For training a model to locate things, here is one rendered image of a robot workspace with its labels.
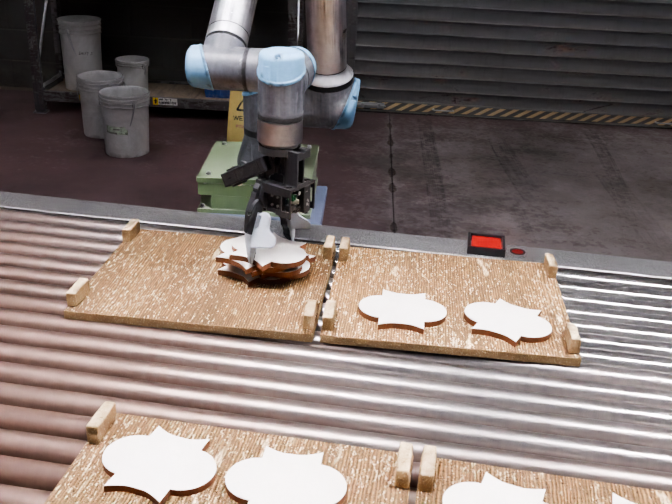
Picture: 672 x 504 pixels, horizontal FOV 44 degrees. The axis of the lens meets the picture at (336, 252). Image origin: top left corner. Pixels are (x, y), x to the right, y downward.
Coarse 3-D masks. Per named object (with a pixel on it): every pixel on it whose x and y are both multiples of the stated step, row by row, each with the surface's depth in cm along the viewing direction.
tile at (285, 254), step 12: (240, 240) 150; (276, 240) 151; (288, 240) 151; (240, 252) 146; (264, 252) 146; (276, 252) 146; (288, 252) 147; (300, 252) 147; (264, 264) 142; (276, 264) 143; (288, 264) 143; (300, 264) 144
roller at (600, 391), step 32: (0, 320) 137; (32, 320) 136; (64, 320) 136; (224, 352) 132; (256, 352) 131; (288, 352) 131; (320, 352) 131; (352, 352) 131; (480, 384) 127; (512, 384) 126; (544, 384) 126; (576, 384) 126; (608, 384) 126
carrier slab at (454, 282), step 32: (352, 256) 160; (384, 256) 160; (416, 256) 161; (448, 256) 162; (352, 288) 147; (384, 288) 148; (416, 288) 149; (448, 288) 149; (480, 288) 150; (512, 288) 150; (544, 288) 151; (352, 320) 137; (448, 320) 138; (448, 352) 131; (480, 352) 131; (512, 352) 130; (544, 352) 130
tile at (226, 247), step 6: (228, 240) 153; (222, 246) 150; (228, 246) 150; (222, 252) 149; (228, 252) 148; (216, 258) 147; (222, 258) 146; (228, 258) 146; (234, 264) 146; (240, 264) 144; (246, 264) 144; (252, 264) 144; (246, 270) 143; (252, 270) 144; (258, 270) 144; (264, 270) 144; (270, 270) 144; (276, 270) 144; (282, 270) 145
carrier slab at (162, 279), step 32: (128, 256) 155; (160, 256) 156; (192, 256) 156; (320, 256) 159; (96, 288) 143; (128, 288) 143; (160, 288) 144; (192, 288) 145; (224, 288) 145; (256, 288) 146; (288, 288) 146; (320, 288) 147; (96, 320) 136; (128, 320) 135; (160, 320) 134; (192, 320) 134; (224, 320) 135; (256, 320) 135; (288, 320) 136
